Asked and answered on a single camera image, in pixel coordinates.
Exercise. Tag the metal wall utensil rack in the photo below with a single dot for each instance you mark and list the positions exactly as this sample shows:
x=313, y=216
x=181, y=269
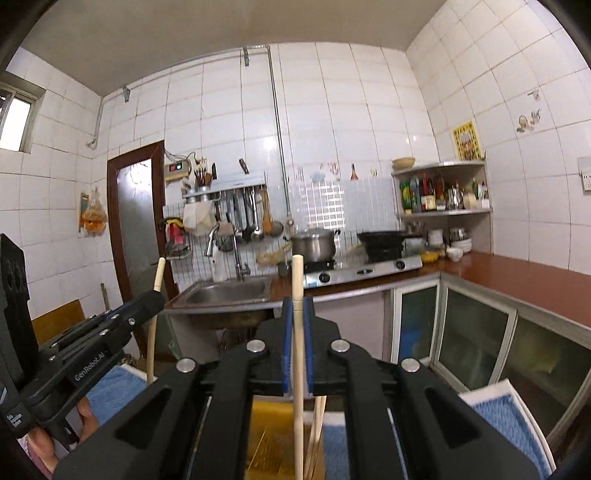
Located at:
x=231, y=189

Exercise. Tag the black ladle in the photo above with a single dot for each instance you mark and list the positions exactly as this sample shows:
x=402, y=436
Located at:
x=247, y=233

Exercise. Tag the steel gas stove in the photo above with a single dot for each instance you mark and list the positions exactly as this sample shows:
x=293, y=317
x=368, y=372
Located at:
x=369, y=270

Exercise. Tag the black wok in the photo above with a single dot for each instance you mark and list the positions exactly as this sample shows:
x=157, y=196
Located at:
x=383, y=239

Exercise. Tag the white detergent bottle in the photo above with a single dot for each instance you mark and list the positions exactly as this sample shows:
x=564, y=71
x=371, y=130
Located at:
x=220, y=270

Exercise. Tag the narrow glass cabinet door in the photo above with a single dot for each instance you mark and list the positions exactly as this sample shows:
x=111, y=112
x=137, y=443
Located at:
x=418, y=323

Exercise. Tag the white hanging cloth bag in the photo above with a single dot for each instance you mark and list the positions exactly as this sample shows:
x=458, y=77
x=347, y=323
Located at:
x=198, y=219

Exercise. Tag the stack of white bowls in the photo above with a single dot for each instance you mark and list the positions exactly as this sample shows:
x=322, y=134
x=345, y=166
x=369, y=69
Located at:
x=436, y=237

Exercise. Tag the cream bowl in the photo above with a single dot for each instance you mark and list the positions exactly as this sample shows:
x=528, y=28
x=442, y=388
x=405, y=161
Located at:
x=403, y=163

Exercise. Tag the window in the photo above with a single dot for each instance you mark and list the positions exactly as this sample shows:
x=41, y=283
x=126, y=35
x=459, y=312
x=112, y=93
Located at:
x=16, y=122

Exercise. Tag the metal skimmer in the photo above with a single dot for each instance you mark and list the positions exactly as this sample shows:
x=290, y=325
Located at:
x=277, y=228

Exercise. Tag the blue woven mat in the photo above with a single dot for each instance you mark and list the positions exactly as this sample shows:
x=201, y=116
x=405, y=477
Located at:
x=503, y=420

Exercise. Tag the green bottle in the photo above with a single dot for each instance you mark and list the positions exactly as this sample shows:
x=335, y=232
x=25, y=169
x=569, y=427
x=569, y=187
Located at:
x=405, y=201
x=414, y=198

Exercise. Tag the white wall socket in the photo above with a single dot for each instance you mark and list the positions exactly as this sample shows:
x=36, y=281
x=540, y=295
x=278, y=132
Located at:
x=585, y=175

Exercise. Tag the yellow wall poster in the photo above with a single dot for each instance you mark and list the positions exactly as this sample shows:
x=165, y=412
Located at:
x=466, y=141

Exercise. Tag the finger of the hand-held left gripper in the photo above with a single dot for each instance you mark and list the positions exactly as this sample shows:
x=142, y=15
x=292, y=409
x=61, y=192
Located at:
x=83, y=328
x=143, y=309

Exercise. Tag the cartoon wall sticker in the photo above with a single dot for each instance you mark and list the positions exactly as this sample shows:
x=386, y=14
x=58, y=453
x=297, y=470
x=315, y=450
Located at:
x=528, y=122

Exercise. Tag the stainless steel pot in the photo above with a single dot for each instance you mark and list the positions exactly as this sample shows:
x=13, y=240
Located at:
x=314, y=249

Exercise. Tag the white corner shelf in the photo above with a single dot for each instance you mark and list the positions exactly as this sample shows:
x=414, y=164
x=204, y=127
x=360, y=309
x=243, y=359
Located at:
x=480, y=230

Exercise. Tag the dark sauce bottle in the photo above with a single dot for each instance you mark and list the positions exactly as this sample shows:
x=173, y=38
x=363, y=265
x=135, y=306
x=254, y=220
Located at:
x=427, y=201

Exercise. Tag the orange hanging bag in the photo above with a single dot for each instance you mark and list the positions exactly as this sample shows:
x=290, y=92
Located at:
x=94, y=217

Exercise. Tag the wooden cutting board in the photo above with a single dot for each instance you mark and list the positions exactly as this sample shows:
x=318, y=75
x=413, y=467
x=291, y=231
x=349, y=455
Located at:
x=60, y=321

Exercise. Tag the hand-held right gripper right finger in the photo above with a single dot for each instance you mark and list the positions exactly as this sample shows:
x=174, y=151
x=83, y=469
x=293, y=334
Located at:
x=308, y=355

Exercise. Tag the metal water pipe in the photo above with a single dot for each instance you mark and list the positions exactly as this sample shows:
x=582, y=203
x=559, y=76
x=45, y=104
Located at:
x=277, y=115

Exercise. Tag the checkered backsplash sheet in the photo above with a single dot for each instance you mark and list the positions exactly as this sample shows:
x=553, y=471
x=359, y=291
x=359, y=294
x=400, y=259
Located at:
x=369, y=203

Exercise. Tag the metal faucet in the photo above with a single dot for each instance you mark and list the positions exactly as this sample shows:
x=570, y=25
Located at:
x=238, y=258

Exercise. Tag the stack of metal bowls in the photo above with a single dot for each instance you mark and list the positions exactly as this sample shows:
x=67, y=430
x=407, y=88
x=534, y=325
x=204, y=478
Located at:
x=460, y=240

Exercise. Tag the person's left hand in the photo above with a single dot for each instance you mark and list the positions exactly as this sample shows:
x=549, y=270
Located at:
x=87, y=420

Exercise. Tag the small metal kettle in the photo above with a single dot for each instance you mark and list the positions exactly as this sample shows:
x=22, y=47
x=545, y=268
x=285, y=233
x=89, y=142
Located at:
x=454, y=198

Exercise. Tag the small metal cup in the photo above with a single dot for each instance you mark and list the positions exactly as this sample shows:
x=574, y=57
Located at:
x=283, y=269

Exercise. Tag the wide glass cabinet door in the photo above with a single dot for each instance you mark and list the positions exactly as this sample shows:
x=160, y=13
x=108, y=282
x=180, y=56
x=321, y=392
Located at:
x=475, y=337
x=554, y=369

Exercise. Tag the wooden spatula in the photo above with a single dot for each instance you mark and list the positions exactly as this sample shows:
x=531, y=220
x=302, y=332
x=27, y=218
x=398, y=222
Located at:
x=267, y=221

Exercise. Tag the white jar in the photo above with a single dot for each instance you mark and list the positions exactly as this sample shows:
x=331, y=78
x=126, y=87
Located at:
x=470, y=201

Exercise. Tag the yellow enamel bowl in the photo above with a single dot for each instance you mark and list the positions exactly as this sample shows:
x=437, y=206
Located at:
x=429, y=257

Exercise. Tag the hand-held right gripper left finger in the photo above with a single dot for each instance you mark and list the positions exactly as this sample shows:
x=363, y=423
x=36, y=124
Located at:
x=287, y=350

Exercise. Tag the yellow plastic utensil holder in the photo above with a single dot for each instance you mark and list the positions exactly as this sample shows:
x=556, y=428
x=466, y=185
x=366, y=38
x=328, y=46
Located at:
x=272, y=438

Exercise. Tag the white tray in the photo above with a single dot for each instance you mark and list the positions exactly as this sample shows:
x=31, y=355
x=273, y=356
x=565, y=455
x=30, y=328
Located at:
x=485, y=390

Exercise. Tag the small white bowl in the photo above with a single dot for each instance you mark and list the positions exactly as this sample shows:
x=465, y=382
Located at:
x=454, y=254

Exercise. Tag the metal cup with chopsticks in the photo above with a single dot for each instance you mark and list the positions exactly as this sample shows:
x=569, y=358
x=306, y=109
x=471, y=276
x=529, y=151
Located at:
x=203, y=184

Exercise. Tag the brown framed glass door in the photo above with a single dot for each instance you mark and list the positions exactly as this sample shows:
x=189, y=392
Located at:
x=138, y=221

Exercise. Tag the stainless steel sink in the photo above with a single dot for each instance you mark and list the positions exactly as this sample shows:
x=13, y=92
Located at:
x=226, y=290

